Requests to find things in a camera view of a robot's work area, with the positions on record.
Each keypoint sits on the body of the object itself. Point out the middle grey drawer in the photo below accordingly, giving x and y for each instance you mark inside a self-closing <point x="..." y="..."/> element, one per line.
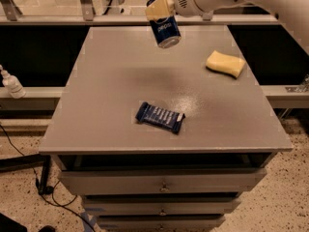
<point x="162" y="206"/>

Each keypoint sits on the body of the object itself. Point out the grey drawer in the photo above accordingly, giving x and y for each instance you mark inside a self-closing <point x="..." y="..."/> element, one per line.
<point x="158" y="222"/>
<point x="161" y="181"/>
<point x="162" y="206"/>

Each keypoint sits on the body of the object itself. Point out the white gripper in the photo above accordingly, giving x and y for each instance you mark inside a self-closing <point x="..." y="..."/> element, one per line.
<point x="183" y="0"/>

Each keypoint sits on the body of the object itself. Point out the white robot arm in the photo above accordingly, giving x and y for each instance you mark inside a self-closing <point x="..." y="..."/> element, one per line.
<point x="293" y="15"/>

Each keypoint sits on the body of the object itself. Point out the grey drawer cabinet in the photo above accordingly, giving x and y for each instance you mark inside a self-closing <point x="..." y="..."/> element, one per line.
<point x="228" y="124"/>

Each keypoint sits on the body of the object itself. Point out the blue pepsi can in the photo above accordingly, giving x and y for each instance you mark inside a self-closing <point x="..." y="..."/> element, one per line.
<point x="166" y="32"/>

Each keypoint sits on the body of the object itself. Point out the white spray bottle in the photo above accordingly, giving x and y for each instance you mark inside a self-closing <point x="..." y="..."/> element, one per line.
<point x="12" y="84"/>

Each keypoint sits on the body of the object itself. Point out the blue snack bar wrapper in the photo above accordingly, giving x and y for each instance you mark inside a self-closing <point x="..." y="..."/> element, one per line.
<point x="160" y="117"/>

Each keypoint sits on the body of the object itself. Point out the bottom grey drawer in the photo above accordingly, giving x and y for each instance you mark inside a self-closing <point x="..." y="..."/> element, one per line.
<point x="158" y="222"/>

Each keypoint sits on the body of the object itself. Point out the top grey drawer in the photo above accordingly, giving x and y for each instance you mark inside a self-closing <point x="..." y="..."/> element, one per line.
<point x="161" y="181"/>

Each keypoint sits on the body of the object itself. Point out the grey metal railing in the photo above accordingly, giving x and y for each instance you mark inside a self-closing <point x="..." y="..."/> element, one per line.
<point x="72" y="11"/>

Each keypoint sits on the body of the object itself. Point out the yellow sponge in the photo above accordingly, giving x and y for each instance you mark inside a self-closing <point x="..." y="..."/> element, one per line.
<point x="223" y="63"/>

